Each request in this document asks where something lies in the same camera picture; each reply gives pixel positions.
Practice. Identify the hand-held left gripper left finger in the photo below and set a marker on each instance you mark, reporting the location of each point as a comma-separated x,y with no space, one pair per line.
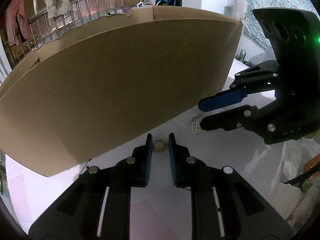
149,160

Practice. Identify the metal balcony railing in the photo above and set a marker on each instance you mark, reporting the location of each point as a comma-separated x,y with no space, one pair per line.
82,12

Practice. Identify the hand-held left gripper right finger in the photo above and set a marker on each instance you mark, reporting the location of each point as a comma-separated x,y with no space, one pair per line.
172,160

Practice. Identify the silver comb hair clip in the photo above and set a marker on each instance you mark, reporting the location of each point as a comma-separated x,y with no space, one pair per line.
195,127

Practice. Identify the hanging pink red clothes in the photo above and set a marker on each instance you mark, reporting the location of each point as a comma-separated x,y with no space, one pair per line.
17,20

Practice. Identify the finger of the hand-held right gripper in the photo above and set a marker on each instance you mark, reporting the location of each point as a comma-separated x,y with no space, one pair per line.
220,101
225,121

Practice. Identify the white plastic bag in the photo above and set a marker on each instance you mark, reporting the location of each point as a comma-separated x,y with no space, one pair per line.
140,4

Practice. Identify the brown cardboard box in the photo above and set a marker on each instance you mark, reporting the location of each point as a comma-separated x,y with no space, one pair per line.
112,85

